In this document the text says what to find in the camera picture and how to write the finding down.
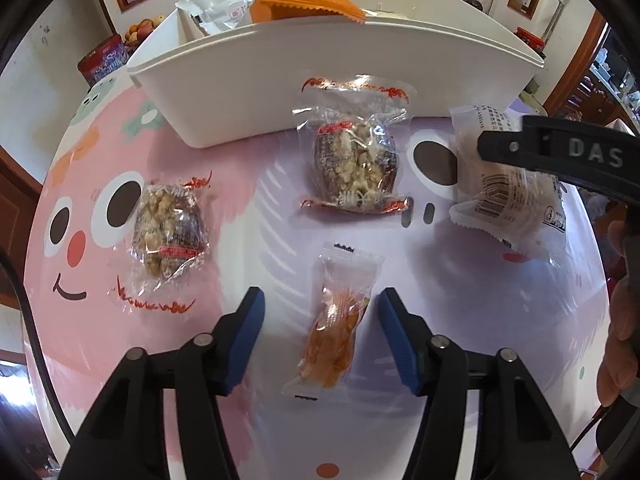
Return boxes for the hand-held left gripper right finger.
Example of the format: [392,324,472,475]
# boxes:
[377,287,588,480]

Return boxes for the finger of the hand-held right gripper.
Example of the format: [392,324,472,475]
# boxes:
[476,115,640,196]

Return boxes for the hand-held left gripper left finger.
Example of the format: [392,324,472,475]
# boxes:
[60,286,266,480]

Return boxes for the pale bread packet with barcode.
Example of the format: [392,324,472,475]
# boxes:
[448,104,568,261]

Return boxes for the clear orange dried fruit packet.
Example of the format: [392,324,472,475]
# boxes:
[281,241,385,401]

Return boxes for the white plastic box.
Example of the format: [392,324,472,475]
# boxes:
[126,0,546,150]

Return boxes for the orange snack packet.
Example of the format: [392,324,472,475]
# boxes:
[250,0,368,25]

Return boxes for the grey snack bag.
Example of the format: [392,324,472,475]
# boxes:
[175,0,261,37]

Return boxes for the person's right hand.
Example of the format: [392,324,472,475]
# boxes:
[595,200,640,406]

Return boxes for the glass display cabinet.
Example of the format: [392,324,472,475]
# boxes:
[542,10,640,136]

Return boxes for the dark red canister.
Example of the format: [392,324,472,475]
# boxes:
[515,26,548,58]

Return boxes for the clear nut snack packet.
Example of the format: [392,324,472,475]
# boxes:
[114,172,213,316]
[299,74,418,216]

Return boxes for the wooden cabinet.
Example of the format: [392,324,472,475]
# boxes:
[0,145,43,306]

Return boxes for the red round tin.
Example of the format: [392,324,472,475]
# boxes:
[77,35,128,87]

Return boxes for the bowl of fruit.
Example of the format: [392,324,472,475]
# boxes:
[122,15,166,46]

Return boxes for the black cable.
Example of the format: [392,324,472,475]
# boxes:
[570,402,608,453]

